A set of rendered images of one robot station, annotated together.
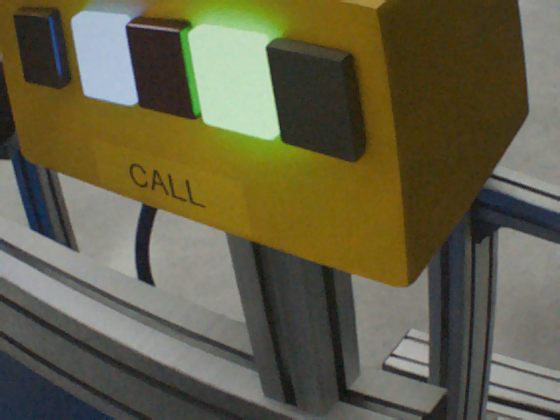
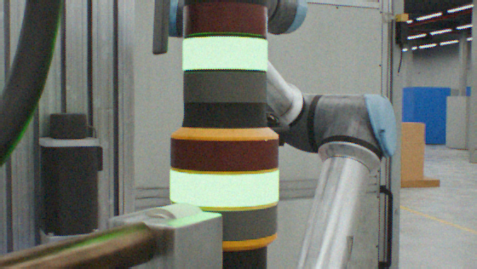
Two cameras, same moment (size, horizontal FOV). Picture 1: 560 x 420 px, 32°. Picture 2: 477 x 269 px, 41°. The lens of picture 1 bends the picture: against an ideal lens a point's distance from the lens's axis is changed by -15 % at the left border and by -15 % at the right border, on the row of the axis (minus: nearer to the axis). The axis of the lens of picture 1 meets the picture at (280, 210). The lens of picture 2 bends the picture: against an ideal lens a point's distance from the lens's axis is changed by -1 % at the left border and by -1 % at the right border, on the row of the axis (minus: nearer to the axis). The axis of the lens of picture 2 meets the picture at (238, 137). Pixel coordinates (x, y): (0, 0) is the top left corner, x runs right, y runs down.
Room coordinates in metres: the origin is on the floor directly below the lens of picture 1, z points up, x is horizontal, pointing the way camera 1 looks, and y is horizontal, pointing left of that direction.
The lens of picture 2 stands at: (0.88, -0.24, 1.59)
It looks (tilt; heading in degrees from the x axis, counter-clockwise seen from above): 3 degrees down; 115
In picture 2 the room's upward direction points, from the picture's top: straight up
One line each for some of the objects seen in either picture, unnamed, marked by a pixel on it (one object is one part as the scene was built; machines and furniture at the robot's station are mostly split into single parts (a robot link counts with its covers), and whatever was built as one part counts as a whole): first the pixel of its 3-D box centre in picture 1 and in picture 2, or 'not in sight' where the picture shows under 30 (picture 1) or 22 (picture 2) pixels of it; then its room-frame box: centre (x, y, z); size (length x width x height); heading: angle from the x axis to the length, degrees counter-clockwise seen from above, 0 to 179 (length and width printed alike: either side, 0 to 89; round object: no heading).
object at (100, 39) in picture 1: (105, 56); not in sight; (0.27, 0.04, 1.04); 0.02 x 0.01 x 0.03; 50
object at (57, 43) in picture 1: (40, 46); not in sight; (0.29, 0.07, 1.04); 0.02 x 0.01 x 0.03; 50
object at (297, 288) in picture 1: (293, 275); not in sight; (0.30, 0.00, 0.92); 0.03 x 0.03 x 0.12; 50
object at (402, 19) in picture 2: not in sight; (394, 42); (0.38, 2.28, 1.82); 0.09 x 0.04 x 0.23; 50
